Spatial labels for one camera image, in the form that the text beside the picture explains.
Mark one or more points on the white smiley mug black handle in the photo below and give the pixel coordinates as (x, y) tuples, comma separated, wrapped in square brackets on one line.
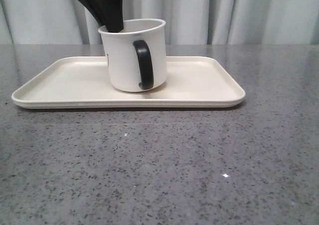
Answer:
[(136, 55)]

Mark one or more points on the grey-white curtain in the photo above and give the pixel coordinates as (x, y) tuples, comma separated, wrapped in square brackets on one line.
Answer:
[(188, 22)]

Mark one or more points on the cream rectangular tray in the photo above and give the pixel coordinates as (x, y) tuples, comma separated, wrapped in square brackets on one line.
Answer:
[(83, 82)]

